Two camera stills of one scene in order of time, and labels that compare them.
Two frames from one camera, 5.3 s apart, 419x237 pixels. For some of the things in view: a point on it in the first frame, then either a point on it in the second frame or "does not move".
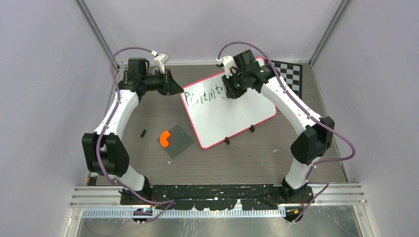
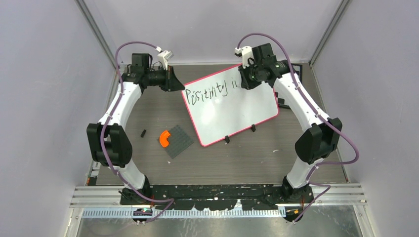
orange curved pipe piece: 163,138 does not move
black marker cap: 143,133 does not move
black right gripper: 231,93 to 246,83
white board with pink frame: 214,117 does not move
